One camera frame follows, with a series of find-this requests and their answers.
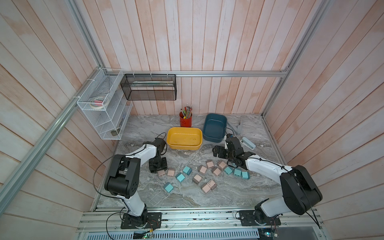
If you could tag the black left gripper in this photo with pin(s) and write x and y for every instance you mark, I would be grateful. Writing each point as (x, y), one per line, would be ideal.
(164, 166)

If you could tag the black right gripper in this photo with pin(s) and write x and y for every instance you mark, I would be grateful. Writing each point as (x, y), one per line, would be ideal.
(221, 149)

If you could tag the dark teal plastic bin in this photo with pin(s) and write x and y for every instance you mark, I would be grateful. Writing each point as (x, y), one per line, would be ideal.
(215, 128)

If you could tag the yellow plastic bin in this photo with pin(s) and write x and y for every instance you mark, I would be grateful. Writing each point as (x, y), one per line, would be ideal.
(180, 138)

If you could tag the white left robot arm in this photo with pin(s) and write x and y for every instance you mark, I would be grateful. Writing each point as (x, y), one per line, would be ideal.
(124, 174)

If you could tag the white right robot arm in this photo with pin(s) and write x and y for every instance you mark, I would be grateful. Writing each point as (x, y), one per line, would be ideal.
(299, 191)

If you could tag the white stapler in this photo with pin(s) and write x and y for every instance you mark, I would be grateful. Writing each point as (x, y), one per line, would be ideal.
(245, 141)

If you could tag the grey tool on table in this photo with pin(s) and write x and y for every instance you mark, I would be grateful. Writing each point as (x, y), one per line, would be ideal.
(236, 127)

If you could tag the teal plug lower centre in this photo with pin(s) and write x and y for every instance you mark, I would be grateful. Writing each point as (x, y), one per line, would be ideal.
(180, 177)

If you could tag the teal plug far left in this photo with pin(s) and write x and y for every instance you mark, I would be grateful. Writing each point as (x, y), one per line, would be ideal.
(168, 187)

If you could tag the teal plug upper centre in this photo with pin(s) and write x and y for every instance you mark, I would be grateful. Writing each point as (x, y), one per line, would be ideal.
(187, 170)

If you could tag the red pencil cup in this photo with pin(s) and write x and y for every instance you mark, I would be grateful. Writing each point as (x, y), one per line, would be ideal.
(186, 116)

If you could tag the tape roll on shelf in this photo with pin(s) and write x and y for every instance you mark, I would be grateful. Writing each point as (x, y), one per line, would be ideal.
(98, 103)

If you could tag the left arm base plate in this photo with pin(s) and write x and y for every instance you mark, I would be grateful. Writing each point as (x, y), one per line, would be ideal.
(146, 221)

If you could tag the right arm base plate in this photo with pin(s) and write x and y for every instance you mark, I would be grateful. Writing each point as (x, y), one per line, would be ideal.
(256, 218)

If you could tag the black mesh wall basket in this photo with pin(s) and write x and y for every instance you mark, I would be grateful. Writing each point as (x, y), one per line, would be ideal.
(149, 87)

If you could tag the white wire shelf rack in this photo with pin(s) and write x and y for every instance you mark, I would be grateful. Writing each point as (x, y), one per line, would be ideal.
(109, 122)

